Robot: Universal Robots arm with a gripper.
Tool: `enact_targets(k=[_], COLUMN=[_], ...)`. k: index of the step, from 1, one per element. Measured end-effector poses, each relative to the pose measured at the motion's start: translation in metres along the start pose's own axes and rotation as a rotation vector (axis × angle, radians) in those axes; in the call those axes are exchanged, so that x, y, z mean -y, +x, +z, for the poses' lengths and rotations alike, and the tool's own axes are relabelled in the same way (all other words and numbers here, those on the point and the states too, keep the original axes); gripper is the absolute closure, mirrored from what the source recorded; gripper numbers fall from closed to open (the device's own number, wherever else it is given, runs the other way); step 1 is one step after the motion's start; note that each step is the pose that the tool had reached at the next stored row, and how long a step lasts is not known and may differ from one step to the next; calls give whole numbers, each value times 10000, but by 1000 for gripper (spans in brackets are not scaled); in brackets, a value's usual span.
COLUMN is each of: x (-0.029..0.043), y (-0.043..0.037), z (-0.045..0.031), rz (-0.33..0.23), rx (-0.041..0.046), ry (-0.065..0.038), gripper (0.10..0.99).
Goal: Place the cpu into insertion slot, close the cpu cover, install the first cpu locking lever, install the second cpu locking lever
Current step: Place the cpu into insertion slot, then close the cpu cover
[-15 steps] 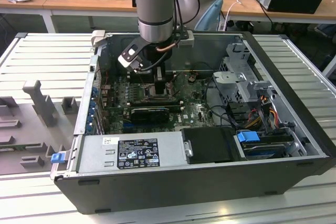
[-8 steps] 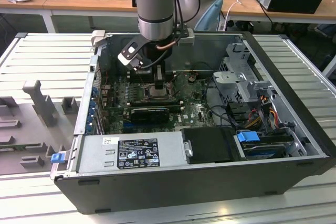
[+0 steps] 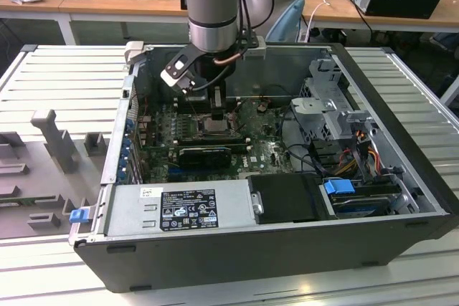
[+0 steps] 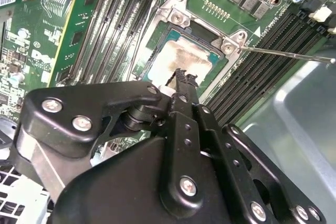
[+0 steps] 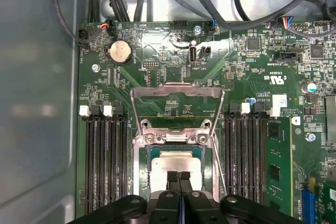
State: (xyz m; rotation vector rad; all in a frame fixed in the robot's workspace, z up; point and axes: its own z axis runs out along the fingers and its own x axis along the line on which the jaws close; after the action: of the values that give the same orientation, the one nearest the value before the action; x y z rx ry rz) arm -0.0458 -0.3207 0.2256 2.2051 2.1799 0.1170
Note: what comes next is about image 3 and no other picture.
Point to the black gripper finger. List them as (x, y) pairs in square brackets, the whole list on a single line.
[(218, 112)]

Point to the silver green CPU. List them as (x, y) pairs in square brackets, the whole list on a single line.
[(215, 126)]

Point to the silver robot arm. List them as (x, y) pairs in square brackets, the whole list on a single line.
[(211, 5)]

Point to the CPU socket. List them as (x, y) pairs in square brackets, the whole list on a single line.
[(198, 127)]

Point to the blue slot retention clip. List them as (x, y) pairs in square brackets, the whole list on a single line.
[(122, 171), (125, 149), (130, 124)]

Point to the black plastic drive cover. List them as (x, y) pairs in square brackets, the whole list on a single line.
[(283, 198)]

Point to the round coin cell battery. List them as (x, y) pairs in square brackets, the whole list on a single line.
[(261, 106)]

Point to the black graphics card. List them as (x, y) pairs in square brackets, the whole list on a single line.
[(204, 158)]

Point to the green motherboard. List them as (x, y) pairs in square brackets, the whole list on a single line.
[(265, 148)]

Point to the grey plastic case latch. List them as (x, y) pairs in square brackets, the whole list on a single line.
[(134, 49)]

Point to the pale blue chair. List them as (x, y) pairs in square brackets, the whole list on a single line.
[(287, 23)]

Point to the grey metal drive cage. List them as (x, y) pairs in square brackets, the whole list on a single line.
[(312, 105)]

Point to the grey power supply unit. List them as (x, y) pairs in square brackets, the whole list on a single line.
[(125, 213)]

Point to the hard disk blue carrier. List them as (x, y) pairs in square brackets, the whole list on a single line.
[(339, 187)]

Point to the black PC case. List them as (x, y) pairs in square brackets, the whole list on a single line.
[(251, 259)]

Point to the grey parts rack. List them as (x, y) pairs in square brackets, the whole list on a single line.
[(54, 137)]

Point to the blue plastic case latch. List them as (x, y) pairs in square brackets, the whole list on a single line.
[(79, 216)]

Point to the green RAM stick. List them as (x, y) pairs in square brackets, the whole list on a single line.
[(14, 203)]

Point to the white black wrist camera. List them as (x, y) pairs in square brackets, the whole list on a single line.
[(172, 77)]

